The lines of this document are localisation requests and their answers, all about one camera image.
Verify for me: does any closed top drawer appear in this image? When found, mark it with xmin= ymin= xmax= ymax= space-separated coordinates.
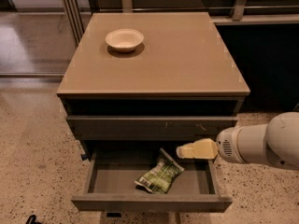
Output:
xmin=66 ymin=116 xmax=237 ymax=141

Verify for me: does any white paper bowl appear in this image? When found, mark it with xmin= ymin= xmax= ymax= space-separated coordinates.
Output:
xmin=105 ymin=29 xmax=144 ymax=53

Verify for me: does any open middle drawer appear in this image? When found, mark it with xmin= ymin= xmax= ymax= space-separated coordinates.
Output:
xmin=72 ymin=149 xmax=233 ymax=213

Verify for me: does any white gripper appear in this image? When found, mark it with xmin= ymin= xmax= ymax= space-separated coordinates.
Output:
xmin=176 ymin=127 xmax=246 ymax=163

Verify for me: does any blue cabinet caster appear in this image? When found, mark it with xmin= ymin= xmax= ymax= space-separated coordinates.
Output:
xmin=80 ymin=154 xmax=88 ymax=161

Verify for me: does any grey drawer cabinet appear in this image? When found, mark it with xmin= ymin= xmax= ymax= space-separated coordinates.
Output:
xmin=55 ymin=11 xmax=251 ymax=214

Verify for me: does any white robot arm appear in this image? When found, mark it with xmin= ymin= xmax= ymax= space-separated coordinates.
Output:
xmin=176 ymin=112 xmax=299 ymax=170

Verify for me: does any green jalapeno chip bag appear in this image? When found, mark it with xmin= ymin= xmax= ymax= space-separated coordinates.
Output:
xmin=135 ymin=148 xmax=184 ymax=194

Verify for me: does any black object on floor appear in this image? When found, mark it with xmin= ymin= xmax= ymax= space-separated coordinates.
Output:
xmin=25 ymin=215 xmax=42 ymax=224

